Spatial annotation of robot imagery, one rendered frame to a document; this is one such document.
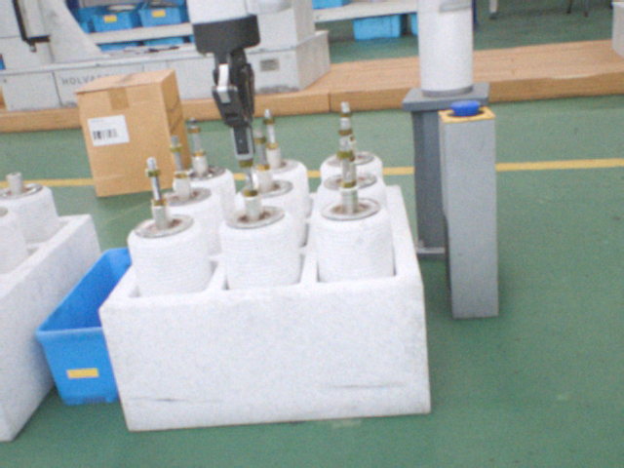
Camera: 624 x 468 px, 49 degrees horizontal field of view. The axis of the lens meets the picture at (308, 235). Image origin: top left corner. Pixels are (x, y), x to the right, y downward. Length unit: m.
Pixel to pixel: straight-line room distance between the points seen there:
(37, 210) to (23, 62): 2.38
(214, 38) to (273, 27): 2.15
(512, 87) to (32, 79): 2.10
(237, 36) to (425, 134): 0.55
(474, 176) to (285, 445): 0.46
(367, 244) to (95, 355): 0.41
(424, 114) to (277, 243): 0.50
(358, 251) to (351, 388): 0.17
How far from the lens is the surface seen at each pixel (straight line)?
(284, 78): 2.87
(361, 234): 0.80
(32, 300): 1.06
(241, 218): 0.86
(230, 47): 0.78
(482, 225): 1.04
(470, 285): 1.07
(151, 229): 0.88
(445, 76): 1.23
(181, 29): 5.91
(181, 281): 0.86
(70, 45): 3.48
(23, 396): 1.03
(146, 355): 0.88
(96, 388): 1.02
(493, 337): 1.05
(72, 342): 0.99
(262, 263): 0.82
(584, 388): 0.95
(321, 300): 0.80
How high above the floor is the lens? 0.53
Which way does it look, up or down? 21 degrees down
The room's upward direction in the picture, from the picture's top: 7 degrees counter-clockwise
